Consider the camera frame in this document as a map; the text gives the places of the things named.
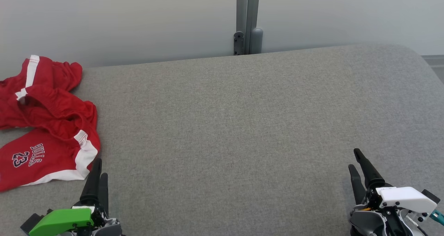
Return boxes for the dark grey post bracket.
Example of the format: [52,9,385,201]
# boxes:
[233,31,245,56]

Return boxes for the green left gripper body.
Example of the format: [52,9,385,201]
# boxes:
[29,204,122,236]

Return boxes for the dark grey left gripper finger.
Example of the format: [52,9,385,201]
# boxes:
[80,158,102,205]
[99,173,109,216]

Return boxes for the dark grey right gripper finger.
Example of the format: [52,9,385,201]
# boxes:
[353,148,386,189]
[348,164,367,206]

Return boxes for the red basketball jersey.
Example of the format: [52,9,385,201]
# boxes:
[0,85,98,139]

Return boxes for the teal cable plug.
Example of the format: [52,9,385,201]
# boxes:
[429,210,444,226]

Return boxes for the red Bulls basketball shorts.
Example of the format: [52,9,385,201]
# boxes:
[0,55,101,192]

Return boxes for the grey metal partition post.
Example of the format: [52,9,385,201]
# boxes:
[236,0,261,55]

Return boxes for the grey rounded post cap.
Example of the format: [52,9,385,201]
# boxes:
[250,27,263,54]

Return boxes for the grey fabric sofa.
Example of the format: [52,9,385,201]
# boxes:
[0,44,444,236]

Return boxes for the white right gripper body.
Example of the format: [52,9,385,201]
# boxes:
[349,185,437,236]

